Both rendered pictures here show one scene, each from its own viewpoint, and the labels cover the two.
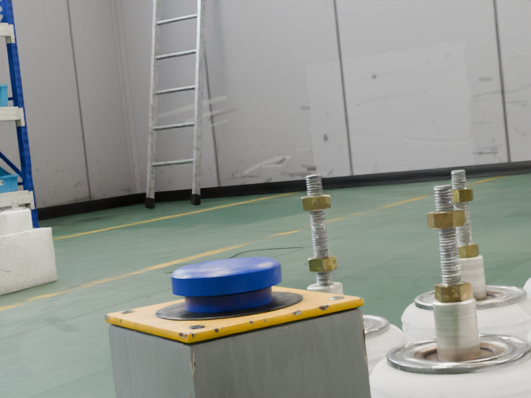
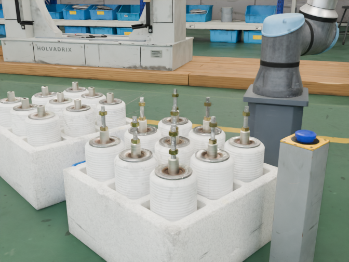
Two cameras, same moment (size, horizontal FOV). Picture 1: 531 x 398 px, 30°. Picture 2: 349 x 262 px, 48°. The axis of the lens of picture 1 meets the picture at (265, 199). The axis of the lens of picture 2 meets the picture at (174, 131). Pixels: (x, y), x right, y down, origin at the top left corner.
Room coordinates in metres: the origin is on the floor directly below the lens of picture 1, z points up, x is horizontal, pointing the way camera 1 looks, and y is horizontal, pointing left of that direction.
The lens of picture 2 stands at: (0.77, 0.66, 0.58)
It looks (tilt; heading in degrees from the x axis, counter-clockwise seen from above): 19 degrees down; 257
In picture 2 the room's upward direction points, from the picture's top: straight up
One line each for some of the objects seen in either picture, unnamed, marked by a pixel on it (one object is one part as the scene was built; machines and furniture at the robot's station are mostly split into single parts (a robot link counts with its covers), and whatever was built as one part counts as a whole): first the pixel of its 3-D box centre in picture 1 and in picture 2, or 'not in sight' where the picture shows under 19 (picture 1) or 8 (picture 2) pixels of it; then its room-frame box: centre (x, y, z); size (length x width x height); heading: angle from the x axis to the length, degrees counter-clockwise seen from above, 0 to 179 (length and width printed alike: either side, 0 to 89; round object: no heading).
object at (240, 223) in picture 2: not in sight; (174, 202); (0.57, -0.19, 0.09); 0.39 x 0.39 x 0.18; 31
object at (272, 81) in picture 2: not in sight; (278, 76); (0.19, -0.43, 0.35); 0.15 x 0.15 x 0.10
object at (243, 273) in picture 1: (227, 290); (305, 137); (0.36, 0.02, 0.32); 0.04 x 0.04 x 0.02
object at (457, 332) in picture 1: (457, 330); (212, 149); (0.51, -0.09, 0.26); 0.02 x 0.02 x 0.03
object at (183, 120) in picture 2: not in sight; (175, 121); (0.53, -0.35, 0.25); 0.08 x 0.08 x 0.01
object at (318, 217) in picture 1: (319, 235); (173, 143); (0.61, -0.03, 0.31); 0.01 x 0.01 x 0.08
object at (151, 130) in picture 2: not in sight; (142, 130); (0.63, -0.29, 0.25); 0.08 x 0.08 x 0.01
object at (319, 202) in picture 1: (316, 202); (173, 133); (0.61, -0.03, 0.33); 0.02 x 0.02 x 0.01; 30
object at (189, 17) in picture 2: not in sight; (196, 13); (-0.84, -4.79, 0.36); 0.50 x 0.38 x 0.21; 61
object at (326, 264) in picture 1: (322, 263); (173, 151); (0.61, -0.03, 0.29); 0.02 x 0.02 x 0.01; 30
